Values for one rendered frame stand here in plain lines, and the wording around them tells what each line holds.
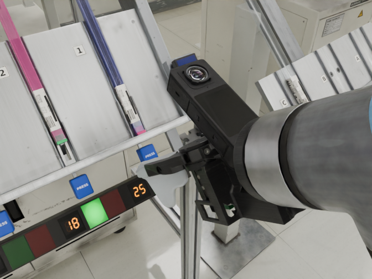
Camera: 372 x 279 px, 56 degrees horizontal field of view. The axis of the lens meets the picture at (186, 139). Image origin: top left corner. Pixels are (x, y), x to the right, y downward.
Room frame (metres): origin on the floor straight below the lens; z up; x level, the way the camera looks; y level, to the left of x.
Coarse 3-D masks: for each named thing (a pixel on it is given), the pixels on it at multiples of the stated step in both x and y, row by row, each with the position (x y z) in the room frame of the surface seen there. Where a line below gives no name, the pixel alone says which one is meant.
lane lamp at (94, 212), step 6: (90, 204) 0.31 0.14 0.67; (96, 204) 0.32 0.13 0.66; (84, 210) 0.31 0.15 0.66; (90, 210) 0.31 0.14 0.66; (96, 210) 0.31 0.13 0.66; (102, 210) 0.31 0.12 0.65; (90, 216) 0.30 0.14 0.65; (96, 216) 0.30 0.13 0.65; (102, 216) 0.31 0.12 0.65; (90, 222) 0.30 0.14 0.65; (96, 222) 0.30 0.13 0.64; (102, 222) 0.30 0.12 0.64; (90, 228) 0.29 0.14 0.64
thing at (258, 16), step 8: (248, 0) 0.56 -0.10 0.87; (248, 8) 0.55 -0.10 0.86; (256, 8) 0.55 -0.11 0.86; (256, 16) 0.54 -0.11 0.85; (264, 16) 0.54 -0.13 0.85; (256, 24) 0.54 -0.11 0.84; (264, 24) 0.53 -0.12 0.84; (264, 32) 0.52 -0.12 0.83; (272, 32) 0.53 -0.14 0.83; (272, 40) 0.51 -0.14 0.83; (272, 48) 0.51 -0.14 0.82; (280, 48) 0.51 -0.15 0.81; (280, 56) 0.50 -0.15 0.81; (280, 64) 0.49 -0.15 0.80; (288, 64) 0.49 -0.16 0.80; (288, 72) 0.48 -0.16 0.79
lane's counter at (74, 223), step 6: (66, 216) 0.29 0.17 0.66; (72, 216) 0.30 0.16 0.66; (78, 216) 0.30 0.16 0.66; (60, 222) 0.29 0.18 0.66; (66, 222) 0.29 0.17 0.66; (72, 222) 0.29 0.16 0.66; (78, 222) 0.29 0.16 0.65; (66, 228) 0.28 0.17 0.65; (72, 228) 0.28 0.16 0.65; (78, 228) 0.29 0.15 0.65; (84, 228) 0.29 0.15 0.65; (66, 234) 0.28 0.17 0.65; (72, 234) 0.28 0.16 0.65
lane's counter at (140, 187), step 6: (138, 180) 0.36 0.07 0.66; (144, 180) 0.36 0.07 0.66; (132, 186) 0.35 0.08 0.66; (138, 186) 0.35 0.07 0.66; (144, 186) 0.36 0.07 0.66; (132, 192) 0.35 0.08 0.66; (138, 192) 0.35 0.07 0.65; (144, 192) 0.35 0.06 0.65; (150, 192) 0.35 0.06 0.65; (132, 198) 0.34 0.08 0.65; (138, 198) 0.34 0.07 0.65; (144, 198) 0.34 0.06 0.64
